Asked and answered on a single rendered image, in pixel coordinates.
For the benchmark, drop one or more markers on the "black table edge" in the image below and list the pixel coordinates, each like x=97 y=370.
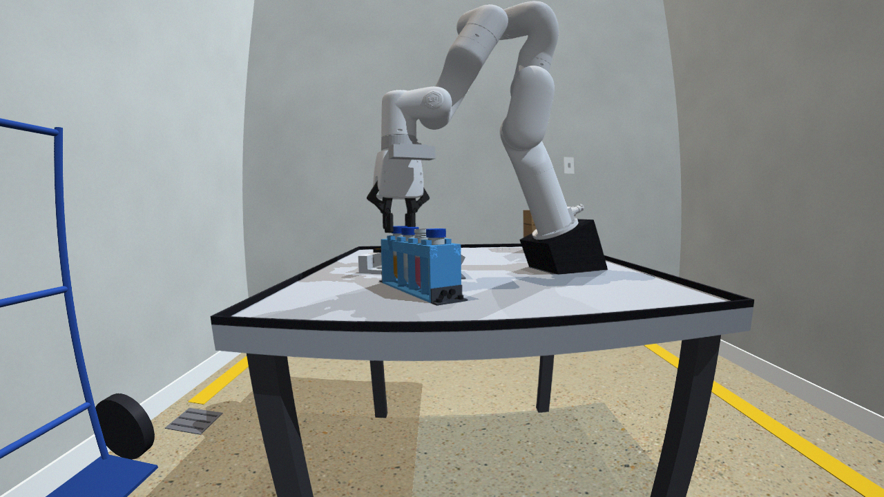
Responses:
x=225 y=317

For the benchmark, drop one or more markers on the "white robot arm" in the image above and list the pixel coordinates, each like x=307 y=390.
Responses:
x=532 y=91

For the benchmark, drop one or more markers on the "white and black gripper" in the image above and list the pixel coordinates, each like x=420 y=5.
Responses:
x=397 y=179

